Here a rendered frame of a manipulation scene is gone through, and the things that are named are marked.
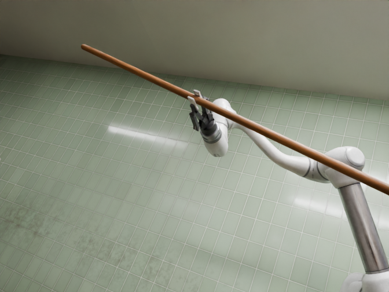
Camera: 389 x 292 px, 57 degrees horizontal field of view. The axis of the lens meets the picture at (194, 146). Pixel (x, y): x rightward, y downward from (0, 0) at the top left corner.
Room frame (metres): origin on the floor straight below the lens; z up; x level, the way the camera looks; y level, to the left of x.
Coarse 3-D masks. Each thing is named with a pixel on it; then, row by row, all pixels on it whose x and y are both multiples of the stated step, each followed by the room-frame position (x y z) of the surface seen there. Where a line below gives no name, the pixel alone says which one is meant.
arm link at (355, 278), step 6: (348, 276) 1.66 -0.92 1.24; (354, 276) 1.62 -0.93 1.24; (360, 276) 1.61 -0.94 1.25; (348, 282) 1.63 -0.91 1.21; (354, 282) 1.61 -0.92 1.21; (360, 282) 1.59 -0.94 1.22; (342, 288) 1.67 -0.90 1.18; (348, 288) 1.62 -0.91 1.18; (354, 288) 1.59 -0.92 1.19; (360, 288) 1.56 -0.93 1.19
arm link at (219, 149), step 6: (222, 126) 1.48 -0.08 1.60; (222, 132) 1.47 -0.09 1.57; (222, 138) 1.46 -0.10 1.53; (204, 144) 1.51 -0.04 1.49; (210, 144) 1.47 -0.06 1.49; (216, 144) 1.47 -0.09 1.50; (222, 144) 1.48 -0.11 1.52; (210, 150) 1.52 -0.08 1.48; (216, 150) 1.50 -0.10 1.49; (222, 150) 1.51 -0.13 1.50; (216, 156) 1.58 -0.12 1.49
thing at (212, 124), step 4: (204, 116) 1.33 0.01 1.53; (212, 116) 1.36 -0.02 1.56; (200, 120) 1.34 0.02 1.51; (208, 120) 1.36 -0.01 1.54; (212, 120) 1.38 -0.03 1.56; (200, 124) 1.36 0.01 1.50; (204, 124) 1.36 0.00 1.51; (208, 124) 1.38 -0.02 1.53; (212, 124) 1.37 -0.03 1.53; (200, 128) 1.37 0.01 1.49; (204, 128) 1.38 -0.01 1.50; (208, 128) 1.37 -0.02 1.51; (212, 128) 1.37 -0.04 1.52; (204, 132) 1.40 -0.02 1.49; (208, 132) 1.39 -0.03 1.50; (212, 132) 1.40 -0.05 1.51
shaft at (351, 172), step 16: (128, 64) 1.42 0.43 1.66; (160, 80) 1.31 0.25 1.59; (192, 96) 1.23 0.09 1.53; (224, 112) 1.15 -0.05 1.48; (256, 128) 1.09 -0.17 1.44; (288, 144) 1.03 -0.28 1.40; (320, 160) 0.98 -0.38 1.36; (336, 160) 0.95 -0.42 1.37; (352, 176) 0.94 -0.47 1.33; (368, 176) 0.91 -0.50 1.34; (384, 192) 0.89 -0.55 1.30
